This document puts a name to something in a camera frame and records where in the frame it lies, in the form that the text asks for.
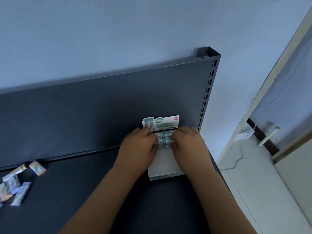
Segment person's left hand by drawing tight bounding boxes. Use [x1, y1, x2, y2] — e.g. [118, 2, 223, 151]
[113, 127, 159, 179]

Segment person's right hand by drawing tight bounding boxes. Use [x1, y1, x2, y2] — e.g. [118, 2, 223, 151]
[170, 126, 217, 180]

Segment white box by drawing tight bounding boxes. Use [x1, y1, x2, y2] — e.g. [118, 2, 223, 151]
[142, 115, 186, 181]

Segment pile of small erasers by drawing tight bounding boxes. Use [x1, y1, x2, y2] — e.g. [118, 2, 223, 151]
[0, 161, 47, 207]

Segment person's right forearm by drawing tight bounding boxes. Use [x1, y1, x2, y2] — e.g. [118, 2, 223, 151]
[190, 168, 258, 234]

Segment person's left forearm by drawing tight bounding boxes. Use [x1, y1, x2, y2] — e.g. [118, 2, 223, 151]
[58, 165, 144, 234]

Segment dark grey shelf back panel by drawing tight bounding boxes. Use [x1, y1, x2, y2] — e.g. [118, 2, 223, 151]
[0, 57, 216, 171]

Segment white floor cable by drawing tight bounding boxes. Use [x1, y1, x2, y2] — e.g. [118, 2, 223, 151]
[218, 143, 244, 171]

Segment white door handle bar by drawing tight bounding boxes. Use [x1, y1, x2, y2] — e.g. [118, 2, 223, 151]
[258, 126, 281, 148]

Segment glass door with dark frame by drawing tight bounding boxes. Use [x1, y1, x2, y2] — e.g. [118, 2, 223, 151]
[246, 26, 312, 163]

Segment white door frame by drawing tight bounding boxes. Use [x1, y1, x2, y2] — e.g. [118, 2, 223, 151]
[217, 7, 312, 163]

